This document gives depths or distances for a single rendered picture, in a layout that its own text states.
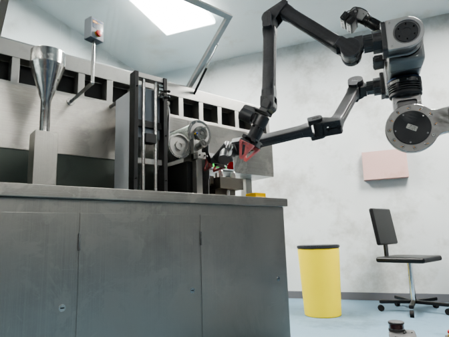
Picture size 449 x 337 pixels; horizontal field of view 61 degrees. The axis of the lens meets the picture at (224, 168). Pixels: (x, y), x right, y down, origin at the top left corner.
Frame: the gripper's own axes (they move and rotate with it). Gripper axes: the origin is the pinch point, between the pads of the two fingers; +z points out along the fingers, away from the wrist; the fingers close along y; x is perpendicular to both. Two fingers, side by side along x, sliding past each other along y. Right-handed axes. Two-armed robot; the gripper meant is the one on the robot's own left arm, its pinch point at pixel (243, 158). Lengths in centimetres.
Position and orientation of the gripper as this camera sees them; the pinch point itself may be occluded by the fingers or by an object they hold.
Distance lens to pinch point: 162.7
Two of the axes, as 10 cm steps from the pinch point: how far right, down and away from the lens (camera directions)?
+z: -4.3, 9.0, 0.2
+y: -3.6, -1.5, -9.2
